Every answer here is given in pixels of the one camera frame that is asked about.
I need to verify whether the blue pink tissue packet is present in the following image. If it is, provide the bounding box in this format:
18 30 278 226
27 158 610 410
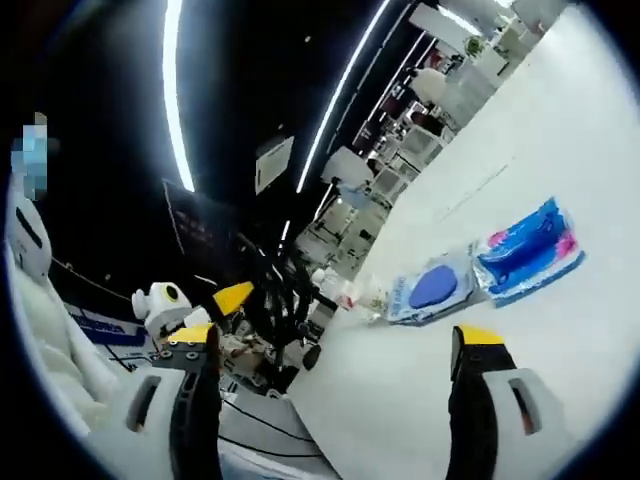
471 196 587 309

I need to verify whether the black tripod stand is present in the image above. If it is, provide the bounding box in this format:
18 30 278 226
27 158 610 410
238 234 327 387

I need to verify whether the blue puff plastic packet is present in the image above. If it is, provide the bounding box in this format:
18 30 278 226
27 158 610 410
383 252 477 327

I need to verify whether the white worn device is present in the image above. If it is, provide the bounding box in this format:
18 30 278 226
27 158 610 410
7 196 54 282

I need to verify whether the white table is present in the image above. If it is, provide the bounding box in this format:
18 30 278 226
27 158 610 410
287 4 637 480

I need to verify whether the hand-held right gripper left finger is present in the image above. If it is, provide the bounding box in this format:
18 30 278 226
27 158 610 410
87 323 224 480

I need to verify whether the ceiling light strip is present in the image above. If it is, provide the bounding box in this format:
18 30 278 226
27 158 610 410
295 0 392 194
162 0 197 194

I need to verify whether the person's white jacket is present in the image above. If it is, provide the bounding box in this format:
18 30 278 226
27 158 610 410
4 239 127 437

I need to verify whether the dark monitor screen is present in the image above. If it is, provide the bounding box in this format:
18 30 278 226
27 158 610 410
162 179 242 262

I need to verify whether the clear plastic bottle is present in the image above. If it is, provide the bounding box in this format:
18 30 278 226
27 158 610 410
339 276 392 327

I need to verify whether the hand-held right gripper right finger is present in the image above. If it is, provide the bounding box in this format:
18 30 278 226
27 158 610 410
447 323 577 480

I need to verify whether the ceiling air vent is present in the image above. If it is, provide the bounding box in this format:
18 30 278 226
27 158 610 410
254 135 296 194

